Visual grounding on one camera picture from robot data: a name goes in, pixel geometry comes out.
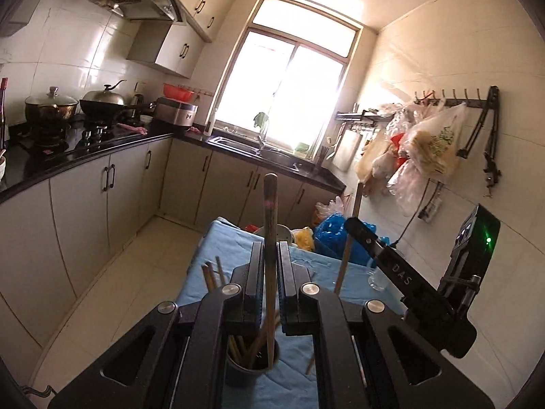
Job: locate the hanging plastic bags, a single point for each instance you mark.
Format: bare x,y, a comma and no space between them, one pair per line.
418,145

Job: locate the clear glass pitcher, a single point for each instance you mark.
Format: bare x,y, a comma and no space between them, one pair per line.
378,280

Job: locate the black wok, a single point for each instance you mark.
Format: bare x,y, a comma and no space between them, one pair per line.
106,105

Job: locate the rice cooker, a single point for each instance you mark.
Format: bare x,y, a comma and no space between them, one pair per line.
175,112

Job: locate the chopstick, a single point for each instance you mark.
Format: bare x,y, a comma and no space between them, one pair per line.
270,256
349,241
220,270
208,275

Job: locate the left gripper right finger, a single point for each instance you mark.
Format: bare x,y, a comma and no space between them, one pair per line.
334,325

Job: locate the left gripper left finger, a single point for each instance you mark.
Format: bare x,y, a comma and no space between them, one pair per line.
203,329

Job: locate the yellow plastic bag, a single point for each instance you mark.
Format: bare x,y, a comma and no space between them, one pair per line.
303,238

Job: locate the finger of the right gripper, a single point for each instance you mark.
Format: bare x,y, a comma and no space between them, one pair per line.
364,236

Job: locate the window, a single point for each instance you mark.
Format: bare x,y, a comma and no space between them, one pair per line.
286,75

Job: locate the blue plastic bag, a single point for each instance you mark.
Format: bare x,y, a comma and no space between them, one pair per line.
330,237

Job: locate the dark grey chopstick holder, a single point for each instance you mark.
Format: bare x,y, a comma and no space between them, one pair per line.
245,363

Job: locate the kitchen sink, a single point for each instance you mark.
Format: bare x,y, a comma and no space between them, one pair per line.
266,153

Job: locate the red basin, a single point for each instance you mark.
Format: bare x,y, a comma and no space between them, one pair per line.
177,93

